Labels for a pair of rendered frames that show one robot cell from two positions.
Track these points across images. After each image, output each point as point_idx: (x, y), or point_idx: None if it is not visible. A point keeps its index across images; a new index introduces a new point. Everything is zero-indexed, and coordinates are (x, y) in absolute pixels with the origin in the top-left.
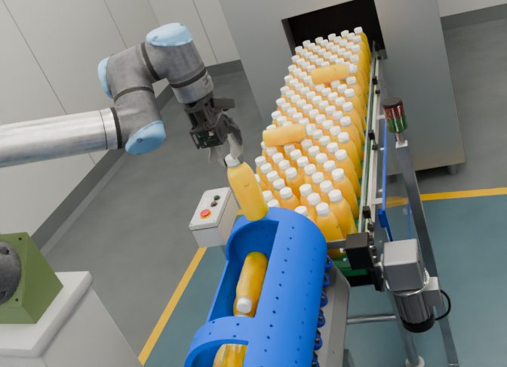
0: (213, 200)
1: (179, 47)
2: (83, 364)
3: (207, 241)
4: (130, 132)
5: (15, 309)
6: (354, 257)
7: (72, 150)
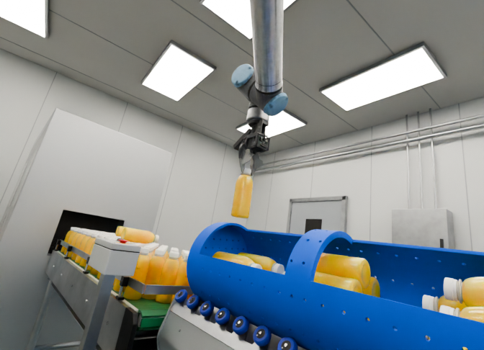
0: (116, 240)
1: None
2: None
3: (119, 267)
4: (282, 91)
5: None
6: None
7: (279, 62)
